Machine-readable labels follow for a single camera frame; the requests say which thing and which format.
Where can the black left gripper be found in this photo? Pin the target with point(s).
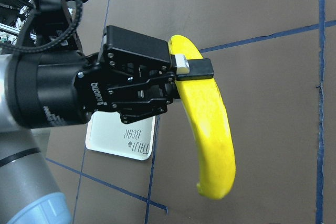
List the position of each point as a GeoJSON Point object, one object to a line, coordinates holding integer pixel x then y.
{"type": "Point", "coordinates": [132, 74]}

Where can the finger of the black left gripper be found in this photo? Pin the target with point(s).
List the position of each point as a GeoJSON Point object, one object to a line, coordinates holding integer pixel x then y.
{"type": "Point", "coordinates": [193, 69]}

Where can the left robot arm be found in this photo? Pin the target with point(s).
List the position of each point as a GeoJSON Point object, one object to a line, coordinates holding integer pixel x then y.
{"type": "Point", "coordinates": [29, 193]}

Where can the white bear tray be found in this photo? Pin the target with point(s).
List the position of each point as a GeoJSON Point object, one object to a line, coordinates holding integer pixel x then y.
{"type": "Point", "coordinates": [107, 134]}

